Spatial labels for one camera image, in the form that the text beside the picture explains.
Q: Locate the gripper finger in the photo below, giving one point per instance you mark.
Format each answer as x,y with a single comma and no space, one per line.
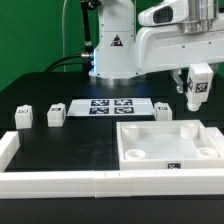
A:
179,83

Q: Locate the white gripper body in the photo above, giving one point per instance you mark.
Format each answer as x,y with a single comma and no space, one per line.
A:
178,33

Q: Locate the white square tabletop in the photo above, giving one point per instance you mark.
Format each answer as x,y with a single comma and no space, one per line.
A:
181,144

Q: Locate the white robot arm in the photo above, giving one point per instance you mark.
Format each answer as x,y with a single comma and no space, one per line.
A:
114,60

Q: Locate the white marker sheet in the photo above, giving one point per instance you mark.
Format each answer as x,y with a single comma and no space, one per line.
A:
111,107

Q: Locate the white U-shaped fence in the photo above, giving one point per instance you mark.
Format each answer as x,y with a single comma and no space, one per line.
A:
117,183

